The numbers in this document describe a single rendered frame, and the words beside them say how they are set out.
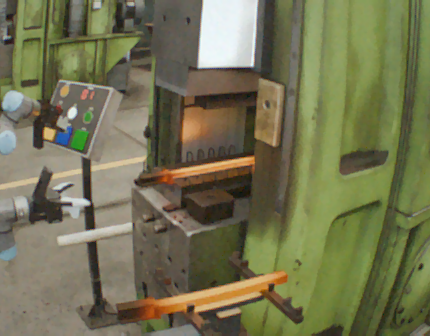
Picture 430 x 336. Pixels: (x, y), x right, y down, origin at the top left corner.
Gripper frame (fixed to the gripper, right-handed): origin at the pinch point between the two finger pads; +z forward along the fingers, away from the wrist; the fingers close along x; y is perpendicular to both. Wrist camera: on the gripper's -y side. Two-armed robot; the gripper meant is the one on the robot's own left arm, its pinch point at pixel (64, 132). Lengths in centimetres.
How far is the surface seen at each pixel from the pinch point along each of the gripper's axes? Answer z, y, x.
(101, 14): 289, 188, 316
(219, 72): -4, 30, -58
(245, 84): 6, 31, -62
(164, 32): -13, 38, -39
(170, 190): 8.8, -7.1, -47.6
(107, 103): 10.8, 16.3, -7.0
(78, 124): 10.4, 5.6, 4.1
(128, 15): 338, 210, 313
